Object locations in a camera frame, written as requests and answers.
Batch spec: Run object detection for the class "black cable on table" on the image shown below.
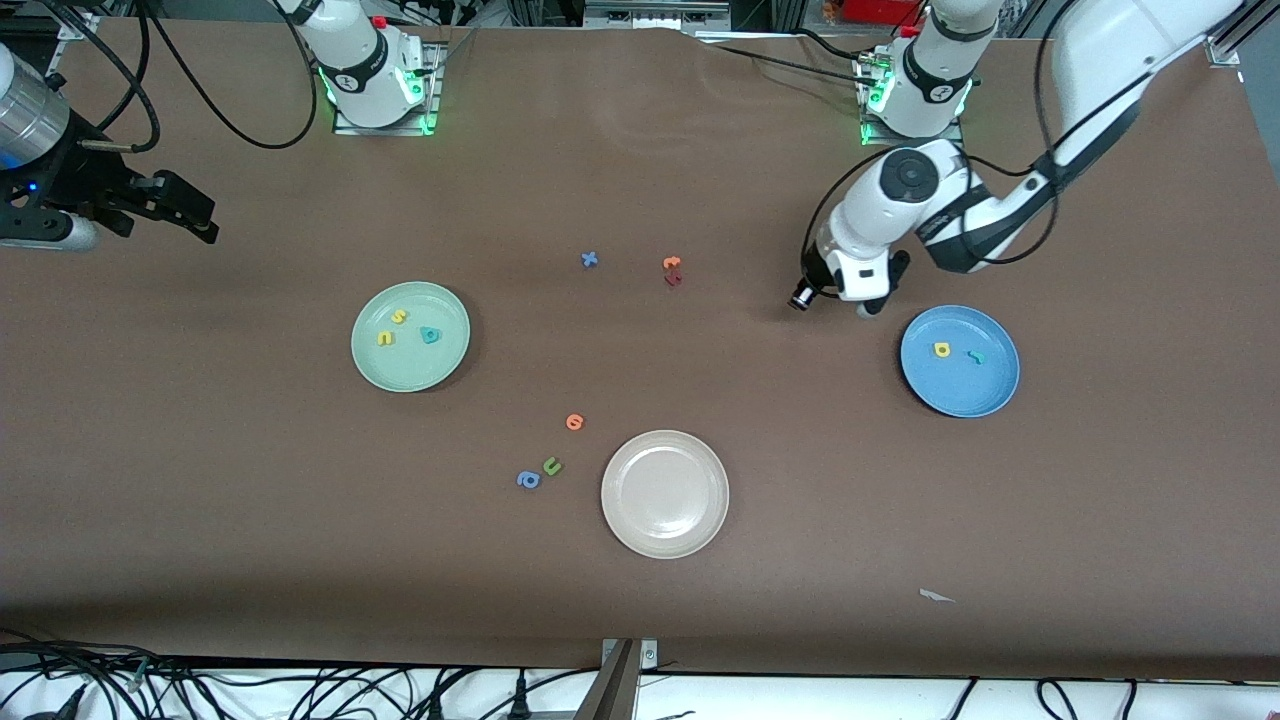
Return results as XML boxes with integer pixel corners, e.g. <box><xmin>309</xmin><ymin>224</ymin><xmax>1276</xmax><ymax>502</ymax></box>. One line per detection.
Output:
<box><xmin>790</xmin><ymin>28</ymin><xmax>863</xmax><ymax>61</ymax></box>
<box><xmin>700</xmin><ymin>40</ymin><xmax>866</xmax><ymax>81</ymax></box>

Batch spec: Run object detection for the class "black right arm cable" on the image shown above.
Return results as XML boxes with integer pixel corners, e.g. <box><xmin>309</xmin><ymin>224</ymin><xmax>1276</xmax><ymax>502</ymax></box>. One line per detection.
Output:
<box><xmin>40</xmin><ymin>0</ymin><xmax>321</xmax><ymax>155</ymax></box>

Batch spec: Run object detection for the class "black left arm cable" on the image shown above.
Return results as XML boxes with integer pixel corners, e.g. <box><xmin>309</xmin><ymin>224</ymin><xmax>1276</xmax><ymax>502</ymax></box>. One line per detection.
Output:
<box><xmin>800</xmin><ymin>0</ymin><xmax>1151</xmax><ymax>269</ymax></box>

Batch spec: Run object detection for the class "red box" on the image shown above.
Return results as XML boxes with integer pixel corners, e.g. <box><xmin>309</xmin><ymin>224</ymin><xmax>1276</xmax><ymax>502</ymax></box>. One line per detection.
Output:
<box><xmin>843</xmin><ymin>0</ymin><xmax>926</xmax><ymax>26</ymax></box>

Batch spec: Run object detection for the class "metal equipment rack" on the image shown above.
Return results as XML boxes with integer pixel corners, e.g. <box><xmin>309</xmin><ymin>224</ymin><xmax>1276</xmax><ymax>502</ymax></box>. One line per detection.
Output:
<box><xmin>505</xmin><ymin>0</ymin><xmax>801</xmax><ymax>31</ymax></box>

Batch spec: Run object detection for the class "aluminium frame post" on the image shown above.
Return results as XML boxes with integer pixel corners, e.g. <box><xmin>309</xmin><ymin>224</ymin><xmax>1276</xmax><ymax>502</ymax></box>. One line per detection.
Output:
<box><xmin>573</xmin><ymin>637</ymin><xmax>661</xmax><ymax>720</ymax></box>

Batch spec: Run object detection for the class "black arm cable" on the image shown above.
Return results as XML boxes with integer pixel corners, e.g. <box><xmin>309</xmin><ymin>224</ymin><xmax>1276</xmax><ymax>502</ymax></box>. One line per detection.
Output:
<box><xmin>800</xmin><ymin>0</ymin><xmax>1151</xmax><ymax>269</ymax></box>
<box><xmin>40</xmin><ymin>0</ymin><xmax>321</xmax><ymax>155</ymax></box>

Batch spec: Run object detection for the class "green plate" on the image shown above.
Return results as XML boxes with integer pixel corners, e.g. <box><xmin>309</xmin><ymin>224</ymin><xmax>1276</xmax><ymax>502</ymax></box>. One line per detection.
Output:
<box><xmin>351</xmin><ymin>281</ymin><xmax>472</xmax><ymax>394</ymax></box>

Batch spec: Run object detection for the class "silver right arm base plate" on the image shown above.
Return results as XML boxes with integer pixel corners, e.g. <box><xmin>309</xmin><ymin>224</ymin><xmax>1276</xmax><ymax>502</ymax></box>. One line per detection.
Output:
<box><xmin>333</xmin><ymin>38</ymin><xmax>448</xmax><ymax>137</ymax></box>

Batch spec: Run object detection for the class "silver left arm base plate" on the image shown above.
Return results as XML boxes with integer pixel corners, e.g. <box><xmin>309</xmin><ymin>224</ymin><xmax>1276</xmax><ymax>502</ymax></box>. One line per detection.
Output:
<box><xmin>852</xmin><ymin>45</ymin><xmax>967</xmax><ymax>149</ymax></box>

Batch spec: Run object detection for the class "blue plate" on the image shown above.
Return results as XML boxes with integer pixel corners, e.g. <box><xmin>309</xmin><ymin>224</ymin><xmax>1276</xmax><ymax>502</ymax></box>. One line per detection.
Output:
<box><xmin>900</xmin><ymin>304</ymin><xmax>1022</xmax><ymax>419</ymax></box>

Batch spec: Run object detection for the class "beige plate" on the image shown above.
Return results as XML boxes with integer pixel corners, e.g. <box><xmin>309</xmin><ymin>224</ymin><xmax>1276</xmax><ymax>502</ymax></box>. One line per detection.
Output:
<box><xmin>601</xmin><ymin>429</ymin><xmax>731</xmax><ymax>560</ymax></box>

